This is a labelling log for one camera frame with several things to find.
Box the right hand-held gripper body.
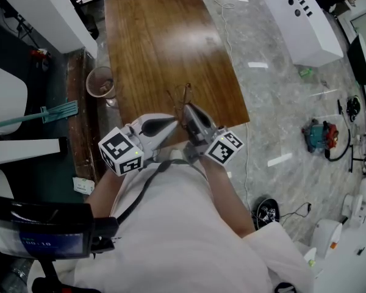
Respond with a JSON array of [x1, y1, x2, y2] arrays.
[[184, 126, 245, 167]]

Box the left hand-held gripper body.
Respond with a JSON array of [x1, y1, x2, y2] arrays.
[[98, 116, 160, 176]]

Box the thin brown-framed glasses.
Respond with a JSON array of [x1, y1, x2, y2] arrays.
[[165, 82, 193, 125]]

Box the person's left forearm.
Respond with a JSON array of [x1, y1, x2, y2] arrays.
[[84, 168, 132, 209]]

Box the person's right forearm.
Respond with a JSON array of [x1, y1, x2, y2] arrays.
[[199, 156, 257, 238]]

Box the white wipes packet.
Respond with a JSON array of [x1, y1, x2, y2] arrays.
[[72, 176, 96, 194]]

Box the pink mesh wastebasket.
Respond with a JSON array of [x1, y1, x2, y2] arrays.
[[85, 66, 117, 100]]

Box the teal flat mop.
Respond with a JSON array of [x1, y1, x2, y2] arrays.
[[0, 99, 79, 131]]

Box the black round tray with parts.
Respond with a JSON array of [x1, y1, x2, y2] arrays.
[[251, 197, 281, 231]]

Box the teal and red vacuum cleaner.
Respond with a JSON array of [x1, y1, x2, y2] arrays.
[[301, 118, 340, 155]]

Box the white desk board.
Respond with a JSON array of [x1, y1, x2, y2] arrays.
[[0, 138, 61, 168]]

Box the person's white clothing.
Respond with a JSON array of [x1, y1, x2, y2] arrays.
[[27, 160, 317, 293]]

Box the black mounted screen device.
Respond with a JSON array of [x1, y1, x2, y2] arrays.
[[0, 193, 120, 261]]

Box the red item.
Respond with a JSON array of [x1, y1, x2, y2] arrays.
[[29, 48, 52, 70]]

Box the white chair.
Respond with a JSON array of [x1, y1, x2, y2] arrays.
[[0, 60, 29, 136]]

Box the white counter with black holes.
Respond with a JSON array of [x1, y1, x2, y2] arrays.
[[257, 0, 345, 68]]

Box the black round floor device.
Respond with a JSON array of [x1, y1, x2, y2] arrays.
[[345, 95, 362, 116]]

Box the white cabinet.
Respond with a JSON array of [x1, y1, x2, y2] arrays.
[[0, 0, 98, 58]]

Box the black flat television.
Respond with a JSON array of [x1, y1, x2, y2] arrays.
[[346, 33, 366, 85]]

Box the black shoulder strap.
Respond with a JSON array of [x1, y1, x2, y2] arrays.
[[117, 159, 192, 226]]

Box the black floor cable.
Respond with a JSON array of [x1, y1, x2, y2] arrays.
[[279, 202, 312, 226]]

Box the black vacuum hose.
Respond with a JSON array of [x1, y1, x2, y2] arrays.
[[324, 126, 352, 162]]

